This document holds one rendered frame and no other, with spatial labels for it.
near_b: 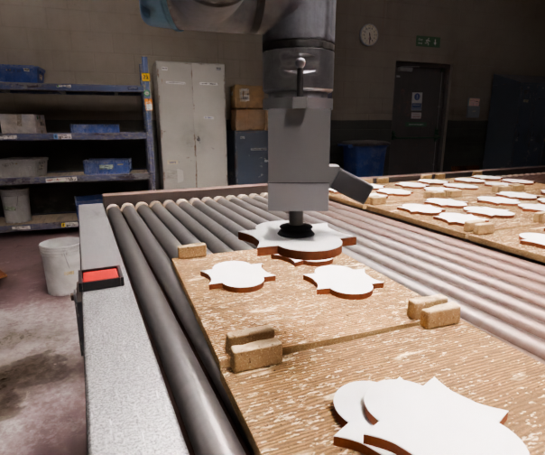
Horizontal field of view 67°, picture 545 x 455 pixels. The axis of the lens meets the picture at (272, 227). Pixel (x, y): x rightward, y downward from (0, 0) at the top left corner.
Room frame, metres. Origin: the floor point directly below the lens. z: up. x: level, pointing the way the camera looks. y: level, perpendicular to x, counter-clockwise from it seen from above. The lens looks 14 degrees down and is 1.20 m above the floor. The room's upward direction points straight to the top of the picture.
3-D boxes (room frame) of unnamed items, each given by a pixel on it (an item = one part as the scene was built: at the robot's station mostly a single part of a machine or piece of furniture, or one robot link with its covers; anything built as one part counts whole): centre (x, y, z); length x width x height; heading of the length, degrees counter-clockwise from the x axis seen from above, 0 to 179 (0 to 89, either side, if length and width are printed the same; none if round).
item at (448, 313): (0.52, -0.23, 0.95); 0.06 x 0.02 x 0.03; 112
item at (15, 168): (4.59, 2.75, 0.74); 0.44 x 0.36 x 0.20; 96
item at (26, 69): (4.62, 2.72, 1.68); 0.56 x 0.38 x 0.20; 107
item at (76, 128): (4.83, 2.01, 1.14); 0.50 x 0.38 x 0.11; 118
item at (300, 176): (0.46, -0.05, 1.17); 0.12 x 0.09 x 0.16; 89
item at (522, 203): (1.42, -0.89, 0.94); 0.41 x 0.35 x 0.04; 24
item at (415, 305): (0.55, -0.22, 0.95); 0.06 x 0.02 x 0.03; 111
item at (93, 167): (4.92, 1.93, 0.72); 0.50 x 0.38 x 0.16; 102
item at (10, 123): (4.65, 2.70, 1.20); 0.36 x 0.28 x 0.22; 97
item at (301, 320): (0.69, -0.03, 0.93); 0.41 x 0.35 x 0.02; 21
